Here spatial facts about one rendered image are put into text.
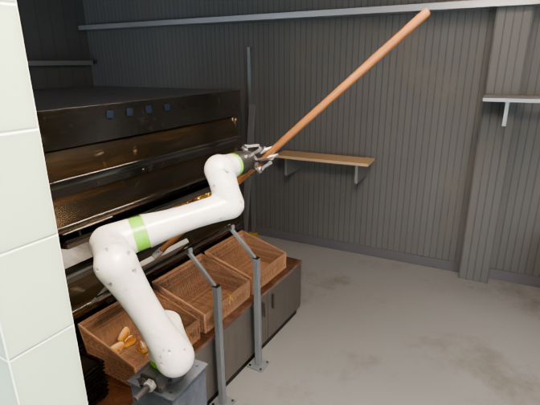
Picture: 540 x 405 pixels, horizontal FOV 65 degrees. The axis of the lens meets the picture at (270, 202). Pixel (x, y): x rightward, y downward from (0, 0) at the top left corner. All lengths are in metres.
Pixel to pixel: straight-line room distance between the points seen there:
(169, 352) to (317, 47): 4.32
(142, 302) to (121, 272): 0.13
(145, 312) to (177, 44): 5.20
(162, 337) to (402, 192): 4.12
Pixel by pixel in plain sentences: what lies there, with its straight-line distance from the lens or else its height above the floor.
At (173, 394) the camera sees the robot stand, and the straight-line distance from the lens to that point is 1.72.
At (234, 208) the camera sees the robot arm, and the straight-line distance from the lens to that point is 1.52.
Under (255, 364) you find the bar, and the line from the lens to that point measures 3.69.
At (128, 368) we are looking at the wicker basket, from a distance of 2.68.
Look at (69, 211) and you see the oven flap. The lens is 2.67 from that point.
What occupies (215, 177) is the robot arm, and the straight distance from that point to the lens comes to 1.51.
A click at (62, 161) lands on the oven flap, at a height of 1.82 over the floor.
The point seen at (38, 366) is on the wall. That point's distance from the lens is 0.74.
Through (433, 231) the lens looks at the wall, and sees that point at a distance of 5.30.
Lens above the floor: 2.33
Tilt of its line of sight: 18 degrees down
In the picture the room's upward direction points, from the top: 1 degrees counter-clockwise
